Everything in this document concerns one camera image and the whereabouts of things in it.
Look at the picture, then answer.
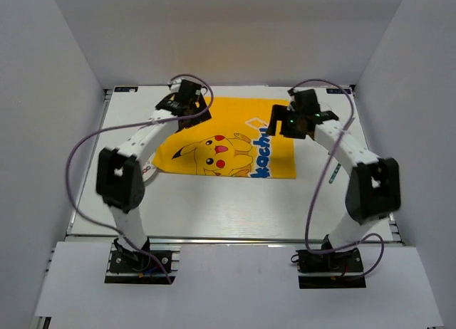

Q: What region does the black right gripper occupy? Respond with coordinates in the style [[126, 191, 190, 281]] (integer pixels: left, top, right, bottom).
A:
[[266, 105, 306, 140]]

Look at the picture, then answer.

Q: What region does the yellow printed cloth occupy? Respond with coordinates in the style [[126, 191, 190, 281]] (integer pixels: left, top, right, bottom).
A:
[[152, 97, 296, 179]]

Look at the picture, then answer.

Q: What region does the white plate with red print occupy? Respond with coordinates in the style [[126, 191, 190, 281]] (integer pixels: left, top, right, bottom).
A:
[[142, 154, 160, 187]]

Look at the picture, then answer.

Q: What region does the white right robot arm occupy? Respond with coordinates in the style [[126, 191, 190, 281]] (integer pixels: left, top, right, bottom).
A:
[[266, 89, 401, 271]]

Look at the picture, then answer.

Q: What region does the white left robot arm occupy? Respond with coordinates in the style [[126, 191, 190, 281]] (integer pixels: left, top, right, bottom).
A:
[[95, 92, 206, 271]]

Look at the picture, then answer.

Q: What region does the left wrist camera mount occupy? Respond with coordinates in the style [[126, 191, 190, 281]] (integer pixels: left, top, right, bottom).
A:
[[165, 78, 207, 113]]

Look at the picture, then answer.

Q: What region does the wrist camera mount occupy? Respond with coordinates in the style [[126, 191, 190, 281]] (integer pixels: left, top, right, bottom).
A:
[[287, 88, 304, 112], [165, 78, 207, 113]]

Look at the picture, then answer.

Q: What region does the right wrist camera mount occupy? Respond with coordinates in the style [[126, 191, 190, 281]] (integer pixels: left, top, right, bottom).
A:
[[287, 88, 304, 112]]

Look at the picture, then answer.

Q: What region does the knife with teal handle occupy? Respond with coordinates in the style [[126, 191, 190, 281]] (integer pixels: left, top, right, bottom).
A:
[[343, 117, 355, 131]]

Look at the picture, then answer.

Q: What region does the fork with teal handle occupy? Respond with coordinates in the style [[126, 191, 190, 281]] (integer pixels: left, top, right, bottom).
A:
[[328, 163, 341, 184]]

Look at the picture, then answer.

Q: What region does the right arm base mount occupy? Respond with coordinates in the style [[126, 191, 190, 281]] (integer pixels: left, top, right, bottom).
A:
[[291, 249, 366, 290]]

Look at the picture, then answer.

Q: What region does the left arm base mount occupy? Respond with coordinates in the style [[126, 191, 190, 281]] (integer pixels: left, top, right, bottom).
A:
[[104, 239, 180, 285]]

